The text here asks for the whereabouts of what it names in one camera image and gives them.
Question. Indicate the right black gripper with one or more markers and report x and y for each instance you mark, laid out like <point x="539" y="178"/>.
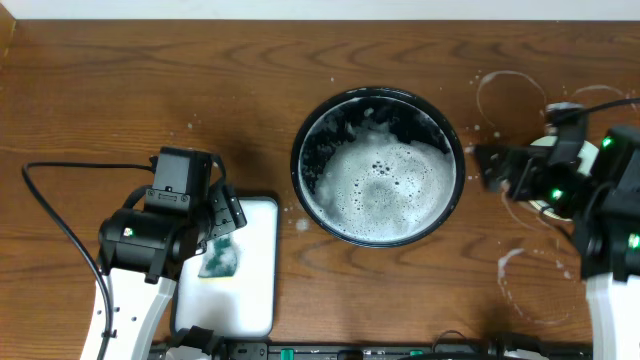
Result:
<point x="531" y="161"/>

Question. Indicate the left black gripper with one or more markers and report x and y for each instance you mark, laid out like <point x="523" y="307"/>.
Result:
<point x="225" y="212"/>

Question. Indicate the green yellow sponge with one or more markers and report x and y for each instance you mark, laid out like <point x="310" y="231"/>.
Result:
<point x="220" y="260"/>

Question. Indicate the mint green plate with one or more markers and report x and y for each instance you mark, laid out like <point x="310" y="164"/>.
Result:
<point x="586" y="159"/>

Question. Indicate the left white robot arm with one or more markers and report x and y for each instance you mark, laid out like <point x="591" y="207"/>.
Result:
<point x="145" y="243"/>

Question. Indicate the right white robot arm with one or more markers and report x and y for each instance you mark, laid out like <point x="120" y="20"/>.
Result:
<point x="604" y="209"/>

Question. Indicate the black rectangular foam tray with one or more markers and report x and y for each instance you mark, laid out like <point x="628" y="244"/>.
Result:
<point x="239" y="305"/>

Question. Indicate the round black wash tray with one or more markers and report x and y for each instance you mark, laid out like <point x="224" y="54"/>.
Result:
<point x="378" y="167"/>

